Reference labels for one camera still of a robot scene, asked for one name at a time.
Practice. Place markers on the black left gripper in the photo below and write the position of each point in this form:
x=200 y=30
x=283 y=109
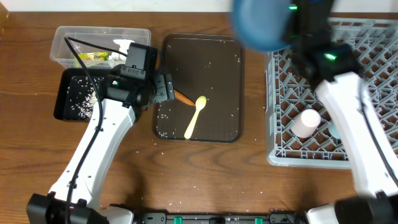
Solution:
x=166 y=88

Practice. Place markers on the orange carrot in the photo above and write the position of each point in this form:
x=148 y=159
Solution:
x=182 y=98

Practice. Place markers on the white tissue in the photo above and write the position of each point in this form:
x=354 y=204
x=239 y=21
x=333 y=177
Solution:
x=123 y=47

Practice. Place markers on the green yellow snack wrapper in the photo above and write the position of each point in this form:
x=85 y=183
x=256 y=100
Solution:
x=96 y=56

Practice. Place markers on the dark blue plate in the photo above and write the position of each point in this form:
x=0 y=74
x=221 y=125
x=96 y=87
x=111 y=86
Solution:
x=260 y=24

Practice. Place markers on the pink cup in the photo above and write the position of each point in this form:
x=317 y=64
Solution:
x=306 y=123

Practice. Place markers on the light blue cup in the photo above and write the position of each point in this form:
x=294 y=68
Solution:
x=333 y=131

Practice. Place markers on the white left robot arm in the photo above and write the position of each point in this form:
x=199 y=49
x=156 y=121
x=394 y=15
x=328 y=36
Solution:
x=75 y=197

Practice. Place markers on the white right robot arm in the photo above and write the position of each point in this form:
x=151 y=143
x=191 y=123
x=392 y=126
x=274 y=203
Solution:
x=335 y=76

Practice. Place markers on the grey dishwasher rack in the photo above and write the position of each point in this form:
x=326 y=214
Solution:
x=374 y=43

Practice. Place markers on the yellow spoon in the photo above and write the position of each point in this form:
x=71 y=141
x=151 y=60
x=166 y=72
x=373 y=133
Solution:
x=199 y=105

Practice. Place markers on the dark brown serving tray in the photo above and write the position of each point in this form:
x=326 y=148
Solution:
x=210 y=66

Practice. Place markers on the black rectangular bin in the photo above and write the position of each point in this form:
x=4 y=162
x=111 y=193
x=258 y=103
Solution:
x=107 y=84

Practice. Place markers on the clear plastic bin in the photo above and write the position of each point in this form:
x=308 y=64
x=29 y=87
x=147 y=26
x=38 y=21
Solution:
x=86 y=39

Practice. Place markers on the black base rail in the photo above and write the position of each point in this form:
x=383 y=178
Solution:
x=207 y=218

